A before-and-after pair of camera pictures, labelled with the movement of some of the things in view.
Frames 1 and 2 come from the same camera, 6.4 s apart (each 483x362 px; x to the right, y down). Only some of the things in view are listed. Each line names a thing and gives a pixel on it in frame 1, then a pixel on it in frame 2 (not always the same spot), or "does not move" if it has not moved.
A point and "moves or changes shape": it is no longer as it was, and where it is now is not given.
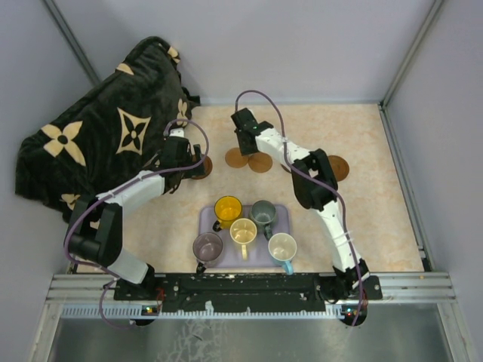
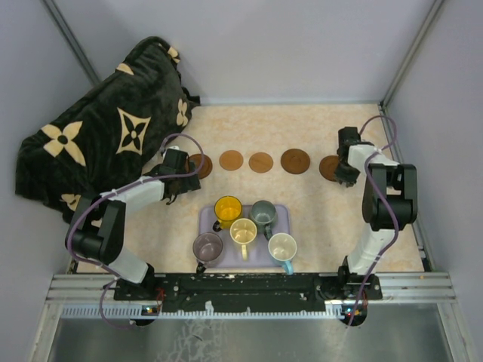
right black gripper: (243, 150) → (349, 179)
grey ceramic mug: (263, 213) does not move
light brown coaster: (235, 159) moves or changes shape
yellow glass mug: (227, 208) does not move
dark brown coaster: (208, 166) does not move
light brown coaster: (259, 162) does not move
